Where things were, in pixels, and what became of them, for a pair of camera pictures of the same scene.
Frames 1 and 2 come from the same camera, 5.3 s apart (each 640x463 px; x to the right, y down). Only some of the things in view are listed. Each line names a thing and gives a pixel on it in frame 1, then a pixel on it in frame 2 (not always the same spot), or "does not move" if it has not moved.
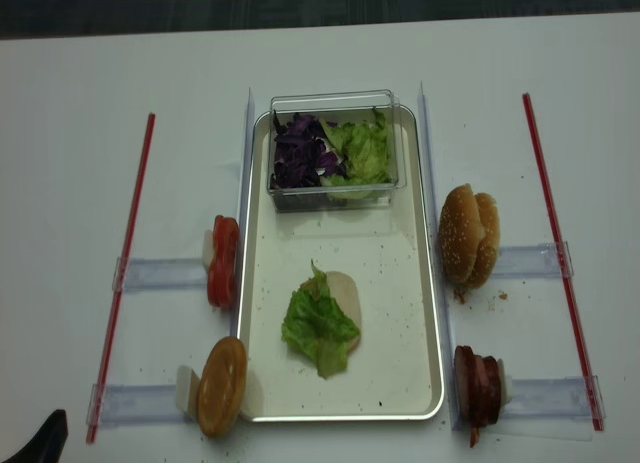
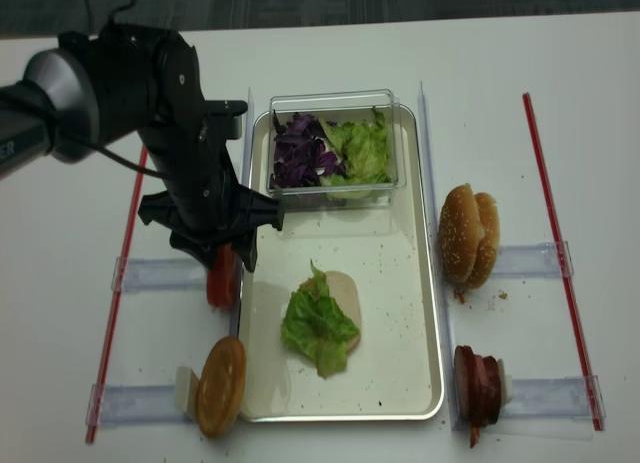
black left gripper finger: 48,442 -> 204,205
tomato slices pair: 222,278 does not move
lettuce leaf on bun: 318,326 does not move
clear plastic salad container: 336,150 does not move
